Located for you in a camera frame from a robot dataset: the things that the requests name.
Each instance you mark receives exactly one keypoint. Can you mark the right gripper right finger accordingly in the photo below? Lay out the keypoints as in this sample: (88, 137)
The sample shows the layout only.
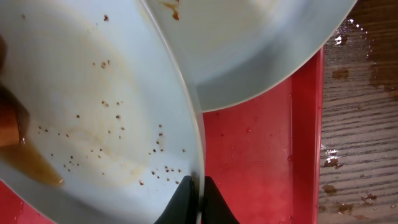
(215, 209)

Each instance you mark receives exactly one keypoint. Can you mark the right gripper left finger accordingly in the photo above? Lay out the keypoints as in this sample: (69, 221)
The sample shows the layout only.
(182, 207)

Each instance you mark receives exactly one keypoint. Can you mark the light blue plate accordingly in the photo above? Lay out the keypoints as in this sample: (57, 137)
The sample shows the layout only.
(235, 50)
(109, 111)

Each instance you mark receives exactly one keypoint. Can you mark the orange green scrub sponge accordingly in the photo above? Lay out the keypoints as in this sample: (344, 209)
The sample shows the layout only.
(14, 119)

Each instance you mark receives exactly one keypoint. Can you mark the red plastic tray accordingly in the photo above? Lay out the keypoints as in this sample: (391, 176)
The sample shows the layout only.
(264, 154)

